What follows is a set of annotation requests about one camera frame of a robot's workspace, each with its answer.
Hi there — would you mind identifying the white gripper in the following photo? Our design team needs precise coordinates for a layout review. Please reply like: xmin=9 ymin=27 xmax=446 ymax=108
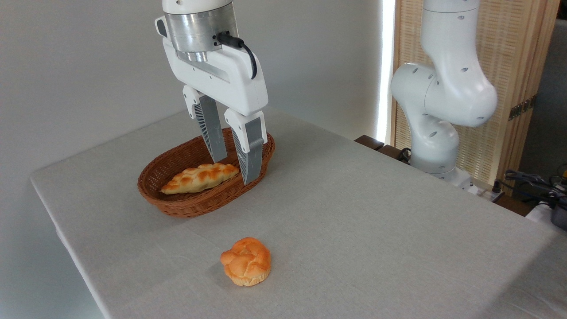
xmin=155 ymin=16 xmax=269 ymax=186

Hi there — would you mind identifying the long braided bread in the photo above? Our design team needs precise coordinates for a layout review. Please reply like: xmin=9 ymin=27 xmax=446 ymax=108
xmin=160 ymin=163 xmax=240 ymax=195

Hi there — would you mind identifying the round knotted bread bun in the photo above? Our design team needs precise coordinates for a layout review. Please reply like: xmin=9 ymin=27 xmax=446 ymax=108
xmin=220 ymin=237 xmax=272 ymax=287

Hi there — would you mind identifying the brown wicker basket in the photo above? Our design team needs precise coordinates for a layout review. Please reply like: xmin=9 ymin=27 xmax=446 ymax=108
xmin=137 ymin=127 xmax=276 ymax=218

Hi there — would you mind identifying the grey tablecloth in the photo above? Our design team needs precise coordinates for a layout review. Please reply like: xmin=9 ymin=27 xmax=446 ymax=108
xmin=30 ymin=106 xmax=567 ymax=319

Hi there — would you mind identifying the white power strip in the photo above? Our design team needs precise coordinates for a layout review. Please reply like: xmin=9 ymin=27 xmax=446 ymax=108
xmin=469 ymin=183 xmax=505 ymax=203

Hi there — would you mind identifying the metal screen hinge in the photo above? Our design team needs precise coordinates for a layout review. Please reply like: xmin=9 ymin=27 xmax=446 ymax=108
xmin=508 ymin=95 xmax=538 ymax=121

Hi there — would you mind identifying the wooden folding screen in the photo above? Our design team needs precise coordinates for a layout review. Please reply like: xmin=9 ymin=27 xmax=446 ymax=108
xmin=392 ymin=0 xmax=561 ymax=195

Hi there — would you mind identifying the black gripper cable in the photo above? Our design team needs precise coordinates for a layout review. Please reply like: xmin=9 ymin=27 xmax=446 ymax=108
xmin=215 ymin=31 xmax=258 ymax=81

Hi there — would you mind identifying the black cable bundle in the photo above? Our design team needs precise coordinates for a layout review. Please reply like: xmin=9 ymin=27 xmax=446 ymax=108
xmin=504 ymin=169 xmax=567 ymax=210

